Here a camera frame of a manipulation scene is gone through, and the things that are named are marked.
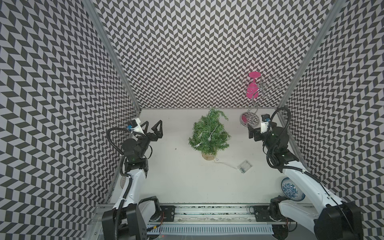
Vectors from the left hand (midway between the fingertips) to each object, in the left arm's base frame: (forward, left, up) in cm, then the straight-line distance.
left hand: (155, 121), depth 76 cm
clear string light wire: (-13, -21, -2) cm, 25 cm away
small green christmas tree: (-9, -27, +1) cm, 29 cm away
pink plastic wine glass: (+31, -58, -4) cm, 66 cm away
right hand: (+1, -54, -5) cm, 54 cm away
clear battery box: (-12, -50, -28) cm, 58 cm away
